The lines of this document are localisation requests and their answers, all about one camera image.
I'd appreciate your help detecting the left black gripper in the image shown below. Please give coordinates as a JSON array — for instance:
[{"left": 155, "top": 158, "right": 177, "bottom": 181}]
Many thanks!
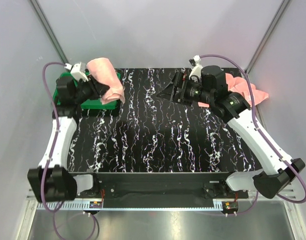
[{"left": 73, "top": 74, "right": 109, "bottom": 105}]

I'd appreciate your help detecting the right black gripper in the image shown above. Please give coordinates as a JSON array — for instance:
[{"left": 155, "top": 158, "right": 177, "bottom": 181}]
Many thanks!
[{"left": 156, "top": 71, "right": 214, "bottom": 108}]

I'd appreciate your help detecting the pink towel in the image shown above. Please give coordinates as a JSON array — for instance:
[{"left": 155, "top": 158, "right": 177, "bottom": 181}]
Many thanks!
[
  {"left": 86, "top": 57, "right": 125, "bottom": 105},
  {"left": 197, "top": 73, "right": 270, "bottom": 108}
]

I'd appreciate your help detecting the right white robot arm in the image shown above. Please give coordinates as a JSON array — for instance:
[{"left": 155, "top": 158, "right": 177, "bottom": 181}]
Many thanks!
[{"left": 157, "top": 65, "right": 306, "bottom": 199}]

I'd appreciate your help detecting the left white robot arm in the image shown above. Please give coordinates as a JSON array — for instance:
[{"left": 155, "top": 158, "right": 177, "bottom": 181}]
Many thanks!
[{"left": 27, "top": 73, "right": 109, "bottom": 203}]

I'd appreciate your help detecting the green plastic tray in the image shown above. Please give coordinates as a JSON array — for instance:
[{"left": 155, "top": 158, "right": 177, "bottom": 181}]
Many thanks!
[{"left": 53, "top": 72, "right": 117, "bottom": 110}]

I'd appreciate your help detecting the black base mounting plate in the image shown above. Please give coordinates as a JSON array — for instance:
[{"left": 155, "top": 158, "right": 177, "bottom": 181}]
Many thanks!
[{"left": 90, "top": 172, "right": 249, "bottom": 200}]

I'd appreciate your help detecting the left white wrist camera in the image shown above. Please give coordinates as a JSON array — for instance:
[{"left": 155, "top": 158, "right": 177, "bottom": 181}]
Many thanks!
[{"left": 64, "top": 62, "right": 89, "bottom": 82}]

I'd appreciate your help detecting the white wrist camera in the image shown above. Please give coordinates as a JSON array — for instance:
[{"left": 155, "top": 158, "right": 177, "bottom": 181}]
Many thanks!
[
  {"left": 189, "top": 55, "right": 203, "bottom": 82},
  {"left": 64, "top": 62, "right": 89, "bottom": 82}
]

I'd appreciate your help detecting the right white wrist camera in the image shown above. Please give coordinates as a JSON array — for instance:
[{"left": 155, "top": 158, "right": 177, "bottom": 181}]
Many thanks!
[{"left": 189, "top": 55, "right": 203, "bottom": 82}]

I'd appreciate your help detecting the left aluminium frame post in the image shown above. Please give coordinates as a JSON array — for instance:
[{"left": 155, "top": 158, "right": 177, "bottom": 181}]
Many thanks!
[{"left": 28, "top": 0, "right": 69, "bottom": 64}]

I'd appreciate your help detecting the aluminium frame post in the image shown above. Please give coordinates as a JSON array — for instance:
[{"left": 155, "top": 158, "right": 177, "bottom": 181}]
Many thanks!
[
  {"left": 28, "top": 0, "right": 69, "bottom": 64},
  {"left": 245, "top": 0, "right": 292, "bottom": 74}
]

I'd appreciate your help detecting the right aluminium frame post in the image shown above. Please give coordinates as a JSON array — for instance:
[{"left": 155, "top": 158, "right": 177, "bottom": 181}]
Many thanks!
[{"left": 245, "top": 0, "right": 292, "bottom": 74}]

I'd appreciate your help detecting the front aluminium rail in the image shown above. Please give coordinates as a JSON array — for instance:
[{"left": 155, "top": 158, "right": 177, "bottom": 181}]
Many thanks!
[{"left": 25, "top": 178, "right": 297, "bottom": 212}]

